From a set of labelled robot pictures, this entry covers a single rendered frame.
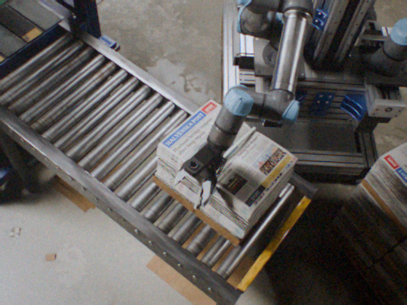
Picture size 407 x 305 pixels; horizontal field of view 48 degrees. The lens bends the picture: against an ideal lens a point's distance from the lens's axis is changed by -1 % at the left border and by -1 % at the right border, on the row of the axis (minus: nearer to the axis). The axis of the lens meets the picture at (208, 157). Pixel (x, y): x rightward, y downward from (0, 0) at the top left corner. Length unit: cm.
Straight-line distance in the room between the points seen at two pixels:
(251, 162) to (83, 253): 125
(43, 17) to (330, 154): 160
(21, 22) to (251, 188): 134
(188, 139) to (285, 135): 118
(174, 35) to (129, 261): 160
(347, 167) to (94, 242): 139
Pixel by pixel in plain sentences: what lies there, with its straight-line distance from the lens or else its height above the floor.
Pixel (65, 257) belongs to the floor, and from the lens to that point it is 249.
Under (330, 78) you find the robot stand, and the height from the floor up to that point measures 73.
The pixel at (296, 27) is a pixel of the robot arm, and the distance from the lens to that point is 149.
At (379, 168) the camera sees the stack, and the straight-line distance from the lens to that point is 196.
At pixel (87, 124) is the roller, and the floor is 79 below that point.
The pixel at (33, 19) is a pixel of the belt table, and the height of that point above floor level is 80.
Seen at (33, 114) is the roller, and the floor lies 79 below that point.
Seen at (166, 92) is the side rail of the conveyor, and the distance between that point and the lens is 194.
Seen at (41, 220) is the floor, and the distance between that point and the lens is 260.
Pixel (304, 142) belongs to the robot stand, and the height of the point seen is 21.
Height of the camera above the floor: 232
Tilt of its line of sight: 59 degrees down
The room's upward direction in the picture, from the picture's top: 9 degrees clockwise
